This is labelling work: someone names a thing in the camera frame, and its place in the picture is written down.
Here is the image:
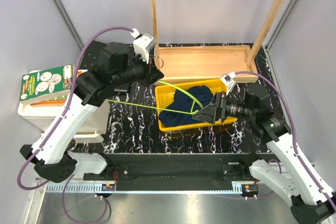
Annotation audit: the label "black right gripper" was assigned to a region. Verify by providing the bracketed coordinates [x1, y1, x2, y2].
[193, 91, 256, 124]

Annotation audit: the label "neon yellow clothes hanger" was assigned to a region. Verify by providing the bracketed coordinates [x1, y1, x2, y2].
[107, 80, 204, 115]

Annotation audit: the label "navy blue shorts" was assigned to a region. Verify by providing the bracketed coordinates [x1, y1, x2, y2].
[159, 86, 213, 127]

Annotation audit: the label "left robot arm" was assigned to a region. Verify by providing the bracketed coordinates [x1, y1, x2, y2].
[20, 36, 164, 183]

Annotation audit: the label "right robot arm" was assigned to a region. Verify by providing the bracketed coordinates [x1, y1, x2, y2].
[193, 83, 335, 223]

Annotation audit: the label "yellow plastic tray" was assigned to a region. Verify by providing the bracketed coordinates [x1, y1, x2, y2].
[155, 79, 237, 132]

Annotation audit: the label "wooden clothes rack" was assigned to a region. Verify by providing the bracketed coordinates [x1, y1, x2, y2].
[150, 0, 287, 83]

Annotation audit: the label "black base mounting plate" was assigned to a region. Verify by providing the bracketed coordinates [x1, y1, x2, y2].
[82, 152, 263, 193]

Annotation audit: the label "black foam board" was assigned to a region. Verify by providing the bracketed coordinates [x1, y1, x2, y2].
[79, 41, 132, 95]

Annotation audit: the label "green printed cardboard box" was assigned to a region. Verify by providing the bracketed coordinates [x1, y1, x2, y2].
[19, 64, 75, 105]

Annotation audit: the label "white plastic container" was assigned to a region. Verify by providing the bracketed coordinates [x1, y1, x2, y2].
[17, 69, 111, 145]

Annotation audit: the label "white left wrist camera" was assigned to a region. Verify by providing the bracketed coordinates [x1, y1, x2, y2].
[131, 28, 156, 64]

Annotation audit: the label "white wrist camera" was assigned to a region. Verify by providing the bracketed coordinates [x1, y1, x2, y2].
[220, 72, 236, 94]
[131, 28, 156, 64]

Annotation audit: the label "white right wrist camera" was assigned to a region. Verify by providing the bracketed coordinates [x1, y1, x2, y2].
[220, 72, 236, 94]

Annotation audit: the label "right aluminium frame post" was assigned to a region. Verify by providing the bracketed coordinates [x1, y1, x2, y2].
[265, 0, 317, 51]

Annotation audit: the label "aluminium frame post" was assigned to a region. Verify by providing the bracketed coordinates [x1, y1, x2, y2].
[52, 0, 84, 50]
[265, 0, 317, 51]

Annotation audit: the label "left aluminium frame post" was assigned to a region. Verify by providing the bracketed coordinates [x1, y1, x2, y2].
[52, 0, 84, 50]

